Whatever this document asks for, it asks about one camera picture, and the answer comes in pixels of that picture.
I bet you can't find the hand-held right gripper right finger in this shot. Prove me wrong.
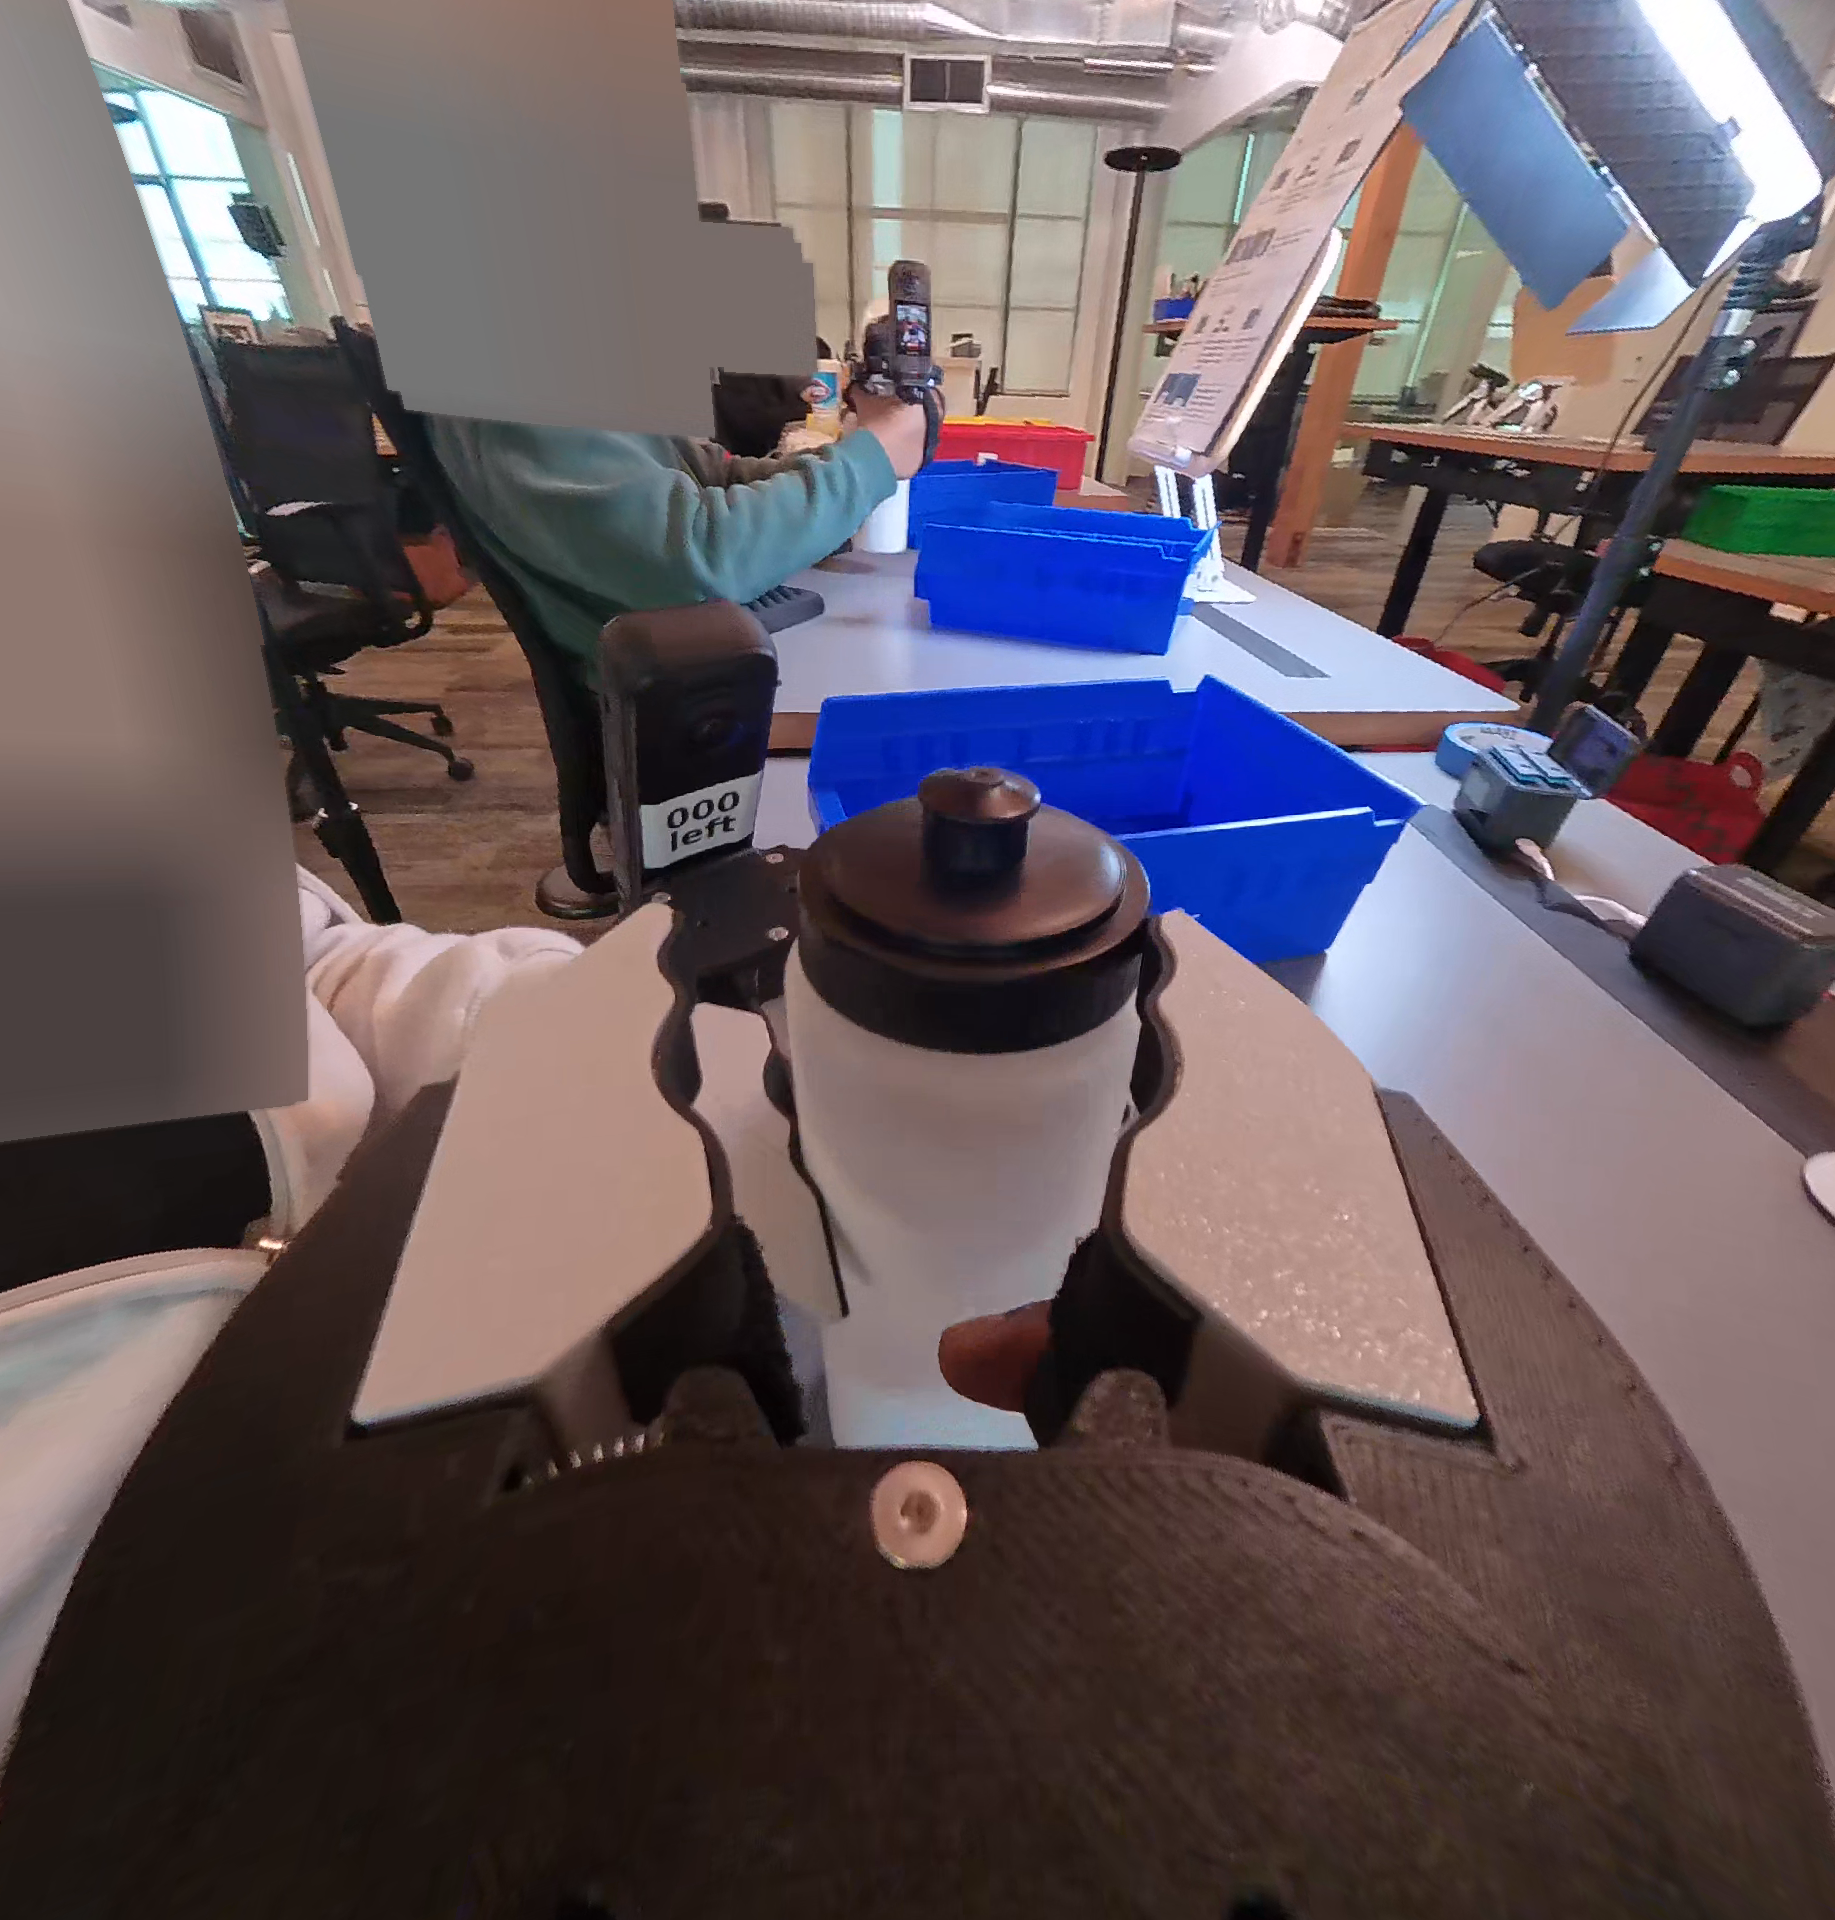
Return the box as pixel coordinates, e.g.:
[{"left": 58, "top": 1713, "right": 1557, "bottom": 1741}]
[{"left": 1026, "top": 907, "right": 1485, "bottom": 1471}]

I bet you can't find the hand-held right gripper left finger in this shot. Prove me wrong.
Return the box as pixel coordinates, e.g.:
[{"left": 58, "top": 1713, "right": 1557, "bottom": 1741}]
[{"left": 348, "top": 900, "right": 812, "bottom": 1480}]

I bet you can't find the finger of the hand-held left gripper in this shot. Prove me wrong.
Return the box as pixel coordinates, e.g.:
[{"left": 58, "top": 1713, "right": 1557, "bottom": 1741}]
[{"left": 692, "top": 1002, "right": 852, "bottom": 1326}]

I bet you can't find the white plastic bottle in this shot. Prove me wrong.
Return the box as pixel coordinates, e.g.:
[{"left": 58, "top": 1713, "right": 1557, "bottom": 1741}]
[{"left": 782, "top": 974, "right": 1144, "bottom": 1450}]

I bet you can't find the black bottle lid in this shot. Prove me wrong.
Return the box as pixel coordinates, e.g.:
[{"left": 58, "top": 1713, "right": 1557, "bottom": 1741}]
[{"left": 794, "top": 768, "right": 1154, "bottom": 1057}]

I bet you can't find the blue plastic bin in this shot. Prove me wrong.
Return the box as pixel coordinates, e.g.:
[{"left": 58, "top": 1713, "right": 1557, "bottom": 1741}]
[
  {"left": 912, "top": 503, "right": 1220, "bottom": 659},
  {"left": 906, "top": 457, "right": 1062, "bottom": 550},
  {"left": 808, "top": 674, "right": 1423, "bottom": 962}
]

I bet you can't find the person's left forearm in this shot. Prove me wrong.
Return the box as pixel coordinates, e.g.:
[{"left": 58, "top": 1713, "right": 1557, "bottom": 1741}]
[{"left": 294, "top": 870, "right": 586, "bottom": 1143}]

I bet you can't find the person's right hand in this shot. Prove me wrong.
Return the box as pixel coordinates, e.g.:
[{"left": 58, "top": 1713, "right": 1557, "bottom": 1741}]
[{"left": 940, "top": 1303, "right": 1058, "bottom": 1417}]

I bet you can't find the red plastic bin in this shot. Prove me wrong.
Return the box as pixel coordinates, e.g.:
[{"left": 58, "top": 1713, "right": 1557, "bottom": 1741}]
[{"left": 932, "top": 420, "right": 1096, "bottom": 486}]

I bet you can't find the grey charger case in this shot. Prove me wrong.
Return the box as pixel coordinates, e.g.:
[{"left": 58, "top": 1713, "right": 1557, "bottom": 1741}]
[{"left": 1453, "top": 705, "right": 1641, "bottom": 860}]

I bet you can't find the dark grey case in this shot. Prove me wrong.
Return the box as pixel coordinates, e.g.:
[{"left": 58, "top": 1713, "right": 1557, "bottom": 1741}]
[{"left": 1629, "top": 864, "right": 1835, "bottom": 1030}]

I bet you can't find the red basket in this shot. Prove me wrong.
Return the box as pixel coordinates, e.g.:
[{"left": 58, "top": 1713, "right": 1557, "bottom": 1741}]
[{"left": 1599, "top": 750, "right": 1769, "bottom": 869}]

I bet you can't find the black floor lamp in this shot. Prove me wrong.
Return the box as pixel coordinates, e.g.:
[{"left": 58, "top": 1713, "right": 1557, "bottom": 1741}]
[{"left": 1102, "top": 145, "right": 1184, "bottom": 444}]

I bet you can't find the printed instruction board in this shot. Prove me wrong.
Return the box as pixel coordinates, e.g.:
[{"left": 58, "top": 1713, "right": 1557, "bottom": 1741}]
[{"left": 1128, "top": 0, "right": 1481, "bottom": 471}]

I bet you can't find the black light stand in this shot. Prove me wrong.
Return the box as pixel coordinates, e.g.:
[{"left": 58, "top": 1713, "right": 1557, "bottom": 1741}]
[{"left": 1517, "top": 225, "right": 1825, "bottom": 739}]

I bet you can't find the wooden pillar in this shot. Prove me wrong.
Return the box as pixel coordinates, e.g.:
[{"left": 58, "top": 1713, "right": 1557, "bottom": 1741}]
[{"left": 1266, "top": 126, "right": 1425, "bottom": 573}]

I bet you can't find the wooden top desk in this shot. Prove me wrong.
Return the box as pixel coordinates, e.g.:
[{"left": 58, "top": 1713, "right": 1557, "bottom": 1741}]
[
  {"left": 1651, "top": 532, "right": 1835, "bottom": 889},
  {"left": 1337, "top": 420, "right": 1835, "bottom": 632}
]

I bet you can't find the green plastic bin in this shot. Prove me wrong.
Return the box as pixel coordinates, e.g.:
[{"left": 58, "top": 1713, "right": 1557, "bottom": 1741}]
[{"left": 1681, "top": 482, "right": 1835, "bottom": 561}]

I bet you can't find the black monitor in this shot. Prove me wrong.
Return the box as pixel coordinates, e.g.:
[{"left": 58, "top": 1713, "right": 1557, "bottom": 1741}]
[{"left": 1637, "top": 352, "right": 1835, "bottom": 450}]

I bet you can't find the studio light panel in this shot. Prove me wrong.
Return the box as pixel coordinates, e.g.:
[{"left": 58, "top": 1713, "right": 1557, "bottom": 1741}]
[{"left": 1397, "top": 0, "right": 1835, "bottom": 336}]

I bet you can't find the white cable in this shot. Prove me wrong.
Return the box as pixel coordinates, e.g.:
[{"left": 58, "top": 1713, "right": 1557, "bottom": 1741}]
[{"left": 1513, "top": 837, "right": 1661, "bottom": 944}]

